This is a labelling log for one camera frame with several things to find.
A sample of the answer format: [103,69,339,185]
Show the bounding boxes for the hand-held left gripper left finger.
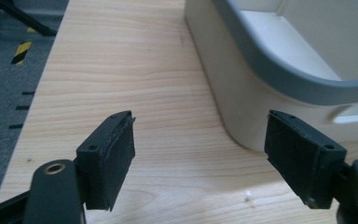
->
[74,109,137,212]

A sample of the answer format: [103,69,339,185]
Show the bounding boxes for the black metal stand leg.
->
[0,0,59,41]

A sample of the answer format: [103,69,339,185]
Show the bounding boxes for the yellow black hazard tape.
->
[10,26,37,66]

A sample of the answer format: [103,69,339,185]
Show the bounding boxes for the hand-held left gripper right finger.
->
[263,109,348,210]

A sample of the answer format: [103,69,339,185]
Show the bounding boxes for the white plastic bin grey rim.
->
[184,0,358,153]

